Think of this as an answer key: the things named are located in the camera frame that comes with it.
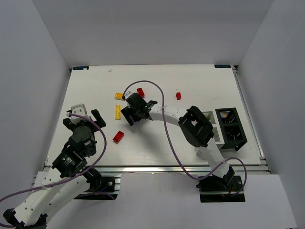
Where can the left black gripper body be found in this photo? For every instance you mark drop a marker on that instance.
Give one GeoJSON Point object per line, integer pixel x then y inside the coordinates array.
{"type": "Point", "coordinates": [97, 118]}

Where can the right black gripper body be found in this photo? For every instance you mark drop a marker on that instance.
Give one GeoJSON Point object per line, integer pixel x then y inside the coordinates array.
{"type": "Point", "coordinates": [130, 116]}

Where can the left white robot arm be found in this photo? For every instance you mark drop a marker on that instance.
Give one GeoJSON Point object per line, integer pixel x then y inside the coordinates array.
{"type": "Point", "coordinates": [68, 176]}

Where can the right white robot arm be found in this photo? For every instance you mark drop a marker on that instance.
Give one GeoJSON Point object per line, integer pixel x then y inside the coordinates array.
{"type": "Point", "coordinates": [196, 128]}

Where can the red lego brick top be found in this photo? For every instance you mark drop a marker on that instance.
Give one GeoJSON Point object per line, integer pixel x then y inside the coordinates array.
{"type": "Point", "coordinates": [141, 92]}

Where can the red lego brick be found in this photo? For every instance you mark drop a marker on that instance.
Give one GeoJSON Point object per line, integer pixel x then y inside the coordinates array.
{"type": "Point", "coordinates": [117, 138]}
{"type": "Point", "coordinates": [141, 92]}

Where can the long yellow lego plate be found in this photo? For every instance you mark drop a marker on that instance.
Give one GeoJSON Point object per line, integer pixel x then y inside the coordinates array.
{"type": "Point", "coordinates": [118, 112]}

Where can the yellow lego brick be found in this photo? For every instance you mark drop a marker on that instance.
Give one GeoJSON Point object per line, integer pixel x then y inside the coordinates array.
{"type": "Point", "coordinates": [119, 96]}

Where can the red lego brick centre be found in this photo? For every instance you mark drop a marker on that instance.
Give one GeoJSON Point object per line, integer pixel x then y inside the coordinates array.
{"type": "Point", "coordinates": [117, 138]}

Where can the small red lego right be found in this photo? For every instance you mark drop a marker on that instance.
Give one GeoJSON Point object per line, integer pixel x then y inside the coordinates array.
{"type": "Point", "coordinates": [178, 96]}

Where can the left blue corner label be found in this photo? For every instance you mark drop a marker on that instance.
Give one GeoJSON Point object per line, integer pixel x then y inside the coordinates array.
{"type": "Point", "coordinates": [80, 68]}

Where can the blue corner label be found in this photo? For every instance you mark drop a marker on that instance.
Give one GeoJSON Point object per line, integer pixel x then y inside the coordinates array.
{"type": "Point", "coordinates": [80, 68]}
{"type": "Point", "coordinates": [220, 66]}

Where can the right blue corner label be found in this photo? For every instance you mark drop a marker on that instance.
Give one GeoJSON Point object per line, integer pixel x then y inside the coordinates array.
{"type": "Point", "coordinates": [220, 66]}

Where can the black slotted container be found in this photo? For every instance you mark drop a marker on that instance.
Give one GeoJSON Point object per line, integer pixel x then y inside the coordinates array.
{"type": "Point", "coordinates": [231, 128]}

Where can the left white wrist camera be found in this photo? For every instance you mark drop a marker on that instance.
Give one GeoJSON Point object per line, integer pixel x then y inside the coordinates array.
{"type": "Point", "coordinates": [78, 109]}

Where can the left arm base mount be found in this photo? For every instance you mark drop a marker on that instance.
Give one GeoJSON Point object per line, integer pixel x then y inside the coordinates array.
{"type": "Point", "coordinates": [107, 189]}

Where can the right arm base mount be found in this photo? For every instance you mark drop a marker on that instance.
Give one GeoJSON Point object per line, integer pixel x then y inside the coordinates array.
{"type": "Point", "coordinates": [212, 190]}

